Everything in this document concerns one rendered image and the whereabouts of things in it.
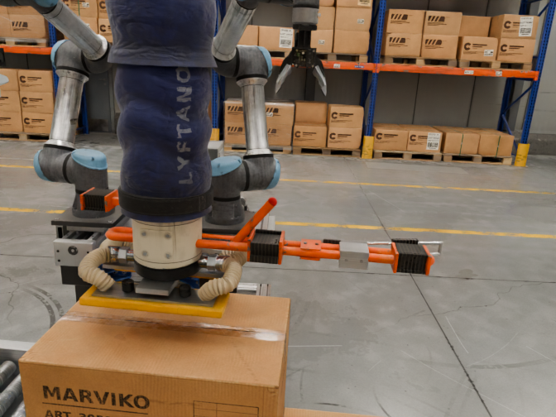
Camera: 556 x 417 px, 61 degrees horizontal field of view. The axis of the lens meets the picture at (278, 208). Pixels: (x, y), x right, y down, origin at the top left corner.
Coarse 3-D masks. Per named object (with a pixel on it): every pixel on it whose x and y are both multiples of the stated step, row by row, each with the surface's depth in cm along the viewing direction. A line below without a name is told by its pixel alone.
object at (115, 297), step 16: (96, 288) 114; (112, 288) 113; (128, 288) 111; (176, 288) 115; (80, 304) 110; (96, 304) 109; (112, 304) 109; (128, 304) 108; (144, 304) 108; (160, 304) 108; (176, 304) 108; (192, 304) 108; (208, 304) 108; (224, 304) 110
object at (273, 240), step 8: (256, 232) 120; (264, 232) 120; (272, 232) 119; (280, 232) 119; (248, 240) 112; (256, 240) 115; (264, 240) 115; (272, 240) 115; (280, 240) 112; (248, 248) 112; (256, 248) 111; (264, 248) 111; (272, 248) 111; (280, 248) 112; (248, 256) 113; (256, 256) 112; (264, 256) 112; (272, 256) 112; (280, 256) 112; (280, 264) 113
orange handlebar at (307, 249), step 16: (112, 240) 117; (128, 240) 116; (208, 240) 115; (288, 240) 118; (304, 240) 117; (320, 240) 118; (304, 256) 114; (320, 256) 112; (336, 256) 112; (384, 256) 111; (432, 256) 112
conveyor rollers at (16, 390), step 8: (0, 368) 163; (8, 368) 165; (16, 368) 168; (0, 376) 160; (8, 376) 164; (0, 384) 160; (16, 384) 156; (8, 392) 152; (16, 392) 154; (0, 400) 149; (8, 400) 150; (0, 408) 147; (24, 408) 146; (0, 416) 147; (16, 416) 143; (24, 416) 144
